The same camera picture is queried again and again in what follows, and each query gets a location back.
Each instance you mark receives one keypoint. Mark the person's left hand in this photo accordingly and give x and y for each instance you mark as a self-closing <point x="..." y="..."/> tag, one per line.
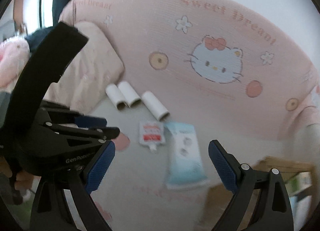
<point x="21" y="183"/>

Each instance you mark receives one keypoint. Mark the pink plush toy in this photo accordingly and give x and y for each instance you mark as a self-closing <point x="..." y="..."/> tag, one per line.
<point x="12" y="56"/>

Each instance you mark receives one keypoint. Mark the beige pillow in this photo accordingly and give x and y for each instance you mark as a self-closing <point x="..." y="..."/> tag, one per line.
<point x="95" y="71"/>

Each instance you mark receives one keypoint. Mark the cardboard box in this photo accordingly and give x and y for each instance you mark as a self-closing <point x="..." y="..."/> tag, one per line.
<point x="275" y="163"/>

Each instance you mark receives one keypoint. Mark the pink printed blanket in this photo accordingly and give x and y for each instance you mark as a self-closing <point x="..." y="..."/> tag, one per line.
<point x="175" y="71"/>

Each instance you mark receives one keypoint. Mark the light blue wipes packet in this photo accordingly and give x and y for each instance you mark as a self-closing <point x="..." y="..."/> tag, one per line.
<point x="185" y="156"/>

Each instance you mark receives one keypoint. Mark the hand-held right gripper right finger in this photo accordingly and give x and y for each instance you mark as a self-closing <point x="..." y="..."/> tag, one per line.
<point x="222" y="166"/>

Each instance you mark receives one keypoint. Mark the white paper roll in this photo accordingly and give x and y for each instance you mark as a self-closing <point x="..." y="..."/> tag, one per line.
<point x="153" y="103"/>
<point x="113" y="96"/>
<point x="128" y="92"/>

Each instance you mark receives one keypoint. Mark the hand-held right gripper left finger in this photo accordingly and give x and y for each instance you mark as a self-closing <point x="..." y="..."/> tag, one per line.
<point x="100" y="168"/>

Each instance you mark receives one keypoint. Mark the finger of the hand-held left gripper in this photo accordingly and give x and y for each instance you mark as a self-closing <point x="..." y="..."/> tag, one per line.
<point x="110" y="133"/>
<point x="92" y="121"/>

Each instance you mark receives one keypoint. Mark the white and red sachet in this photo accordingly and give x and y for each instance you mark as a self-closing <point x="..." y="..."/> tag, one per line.
<point x="151" y="135"/>

